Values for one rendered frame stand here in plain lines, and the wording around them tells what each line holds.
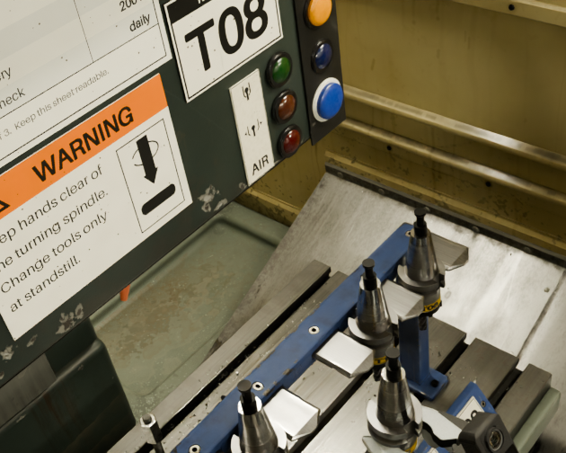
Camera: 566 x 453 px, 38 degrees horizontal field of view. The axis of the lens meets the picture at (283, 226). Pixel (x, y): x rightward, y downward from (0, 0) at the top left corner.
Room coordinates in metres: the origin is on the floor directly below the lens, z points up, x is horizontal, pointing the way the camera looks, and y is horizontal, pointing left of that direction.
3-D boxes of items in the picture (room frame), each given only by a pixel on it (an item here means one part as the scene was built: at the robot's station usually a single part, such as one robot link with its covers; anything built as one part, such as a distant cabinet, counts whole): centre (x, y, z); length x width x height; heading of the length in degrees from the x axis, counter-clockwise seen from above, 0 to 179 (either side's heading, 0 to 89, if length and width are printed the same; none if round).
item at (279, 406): (0.60, 0.03, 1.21); 0.07 x 0.05 x 0.01; 43
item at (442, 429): (0.57, -0.13, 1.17); 0.09 x 0.03 x 0.06; 30
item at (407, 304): (0.75, -0.13, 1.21); 0.07 x 0.05 x 0.01; 43
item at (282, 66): (0.53, -0.02, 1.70); 0.02 x 0.01 x 0.02; 133
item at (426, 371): (0.86, -0.17, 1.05); 0.10 x 0.05 x 0.30; 43
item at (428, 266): (0.78, -0.17, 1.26); 0.04 x 0.04 x 0.07
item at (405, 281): (0.78, -0.17, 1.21); 0.06 x 0.06 x 0.03
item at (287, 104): (0.53, -0.02, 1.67); 0.02 x 0.01 x 0.02; 133
